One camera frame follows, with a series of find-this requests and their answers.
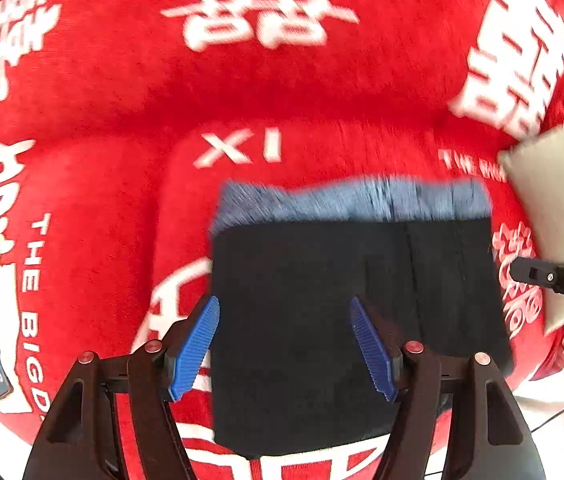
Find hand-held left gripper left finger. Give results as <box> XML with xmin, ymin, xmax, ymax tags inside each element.
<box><xmin>22</xmin><ymin>294</ymin><xmax>221</xmax><ymax>480</ymax></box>

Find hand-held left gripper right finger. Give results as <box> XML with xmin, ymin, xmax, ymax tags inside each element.
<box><xmin>350</xmin><ymin>295</ymin><xmax>548</xmax><ymax>480</ymax></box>

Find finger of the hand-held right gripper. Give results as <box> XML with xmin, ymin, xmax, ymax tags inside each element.
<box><xmin>511</xmin><ymin>256</ymin><xmax>564</xmax><ymax>307</ymax></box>

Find black pants with grey waistband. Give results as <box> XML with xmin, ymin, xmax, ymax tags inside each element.
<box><xmin>209</xmin><ymin>175</ymin><xmax>515</xmax><ymax>461</ymax></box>

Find beige cloth piece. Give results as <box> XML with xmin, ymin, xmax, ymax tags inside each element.
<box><xmin>498</xmin><ymin>110</ymin><xmax>564</xmax><ymax>335</ymax></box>

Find white bed sheet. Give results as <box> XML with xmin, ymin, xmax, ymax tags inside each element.
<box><xmin>0</xmin><ymin>355</ymin><xmax>564</xmax><ymax>466</ymax></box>

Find red printed blanket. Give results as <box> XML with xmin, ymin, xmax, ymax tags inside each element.
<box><xmin>0</xmin><ymin>0</ymin><xmax>564</xmax><ymax>480</ymax></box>

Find thin black cable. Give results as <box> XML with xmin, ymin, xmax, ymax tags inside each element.
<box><xmin>529</xmin><ymin>395</ymin><xmax>564</xmax><ymax>433</ymax></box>

